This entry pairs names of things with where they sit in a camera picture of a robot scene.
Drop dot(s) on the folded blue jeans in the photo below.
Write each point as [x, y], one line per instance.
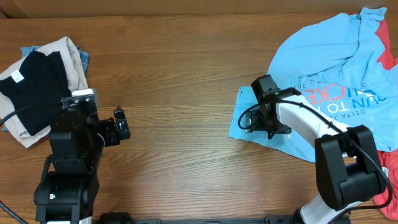
[83, 60]

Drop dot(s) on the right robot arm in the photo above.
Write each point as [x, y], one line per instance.
[348, 169]

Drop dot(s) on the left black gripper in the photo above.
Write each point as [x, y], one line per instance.
[113, 136]

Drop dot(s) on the folded black t-shirt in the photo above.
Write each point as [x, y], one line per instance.
[45, 82]

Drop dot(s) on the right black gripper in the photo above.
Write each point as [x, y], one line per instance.
[253, 124]

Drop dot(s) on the light blue printed t-shirt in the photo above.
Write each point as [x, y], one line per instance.
[342, 66]

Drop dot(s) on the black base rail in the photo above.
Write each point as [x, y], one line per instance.
[126, 218]

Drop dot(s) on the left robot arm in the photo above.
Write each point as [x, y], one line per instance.
[69, 182]

